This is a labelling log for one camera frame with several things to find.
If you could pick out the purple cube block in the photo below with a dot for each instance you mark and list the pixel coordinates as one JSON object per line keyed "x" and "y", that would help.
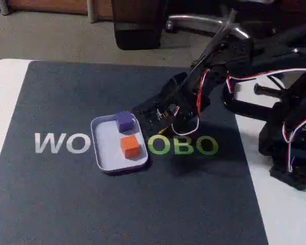
{"x": 125, "y": 121}

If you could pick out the orange cube block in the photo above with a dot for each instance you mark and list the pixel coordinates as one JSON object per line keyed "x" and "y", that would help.
{"x": 130, "y": 148}

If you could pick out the white rectangular tray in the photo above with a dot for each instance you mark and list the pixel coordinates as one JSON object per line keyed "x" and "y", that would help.
{"x": 109, "y": 155}

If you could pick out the black table clamp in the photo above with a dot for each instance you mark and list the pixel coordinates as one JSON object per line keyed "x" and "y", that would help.
{"x": 247, "y": 104}

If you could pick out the chrome office chair base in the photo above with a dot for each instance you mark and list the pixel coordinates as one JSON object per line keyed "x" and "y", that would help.
{"x": 201, "y": 23}

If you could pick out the black mat with WOWROBO print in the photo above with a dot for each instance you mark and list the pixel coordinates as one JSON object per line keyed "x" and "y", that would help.
{"x": 91, "y": 199}

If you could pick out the grey table leg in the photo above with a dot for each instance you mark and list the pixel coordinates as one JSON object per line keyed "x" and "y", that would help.
{"x": 3, "y": 6}
{"x": 93, "y": 10}

